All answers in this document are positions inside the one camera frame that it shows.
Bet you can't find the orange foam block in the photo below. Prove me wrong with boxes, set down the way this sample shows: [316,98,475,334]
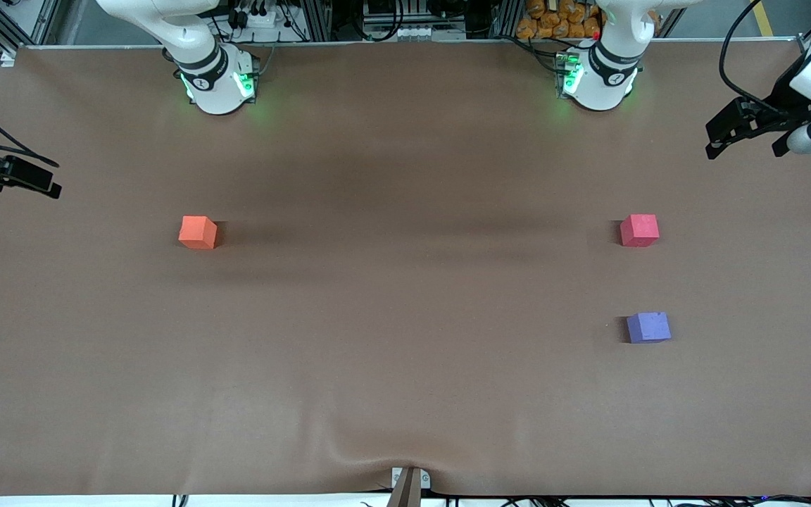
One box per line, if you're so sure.
[179,215,218,250]

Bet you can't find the red foam block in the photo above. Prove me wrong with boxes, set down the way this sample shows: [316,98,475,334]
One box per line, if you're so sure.
[620,214,660,248]

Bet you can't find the bag of orange items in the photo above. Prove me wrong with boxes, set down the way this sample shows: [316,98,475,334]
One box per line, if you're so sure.
[516,0,602,40]

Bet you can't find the purple foam block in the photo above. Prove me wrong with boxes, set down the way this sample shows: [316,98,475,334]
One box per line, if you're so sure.
[626,312,672,344]

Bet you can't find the white power strip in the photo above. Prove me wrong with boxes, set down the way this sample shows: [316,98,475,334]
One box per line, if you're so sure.
[233,7,287,30]

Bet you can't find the white connector row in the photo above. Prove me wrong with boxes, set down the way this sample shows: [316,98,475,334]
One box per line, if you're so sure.
[362,25,467,42]

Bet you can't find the brown table mat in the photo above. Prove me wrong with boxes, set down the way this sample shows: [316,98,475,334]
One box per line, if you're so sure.
[0,41,811,497]

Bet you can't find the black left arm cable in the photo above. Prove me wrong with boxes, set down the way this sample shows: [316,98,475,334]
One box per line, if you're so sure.
[720,0,783,117]

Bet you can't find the small metal clamp bracket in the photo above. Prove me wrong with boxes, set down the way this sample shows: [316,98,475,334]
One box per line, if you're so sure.
[391,468,432,491]

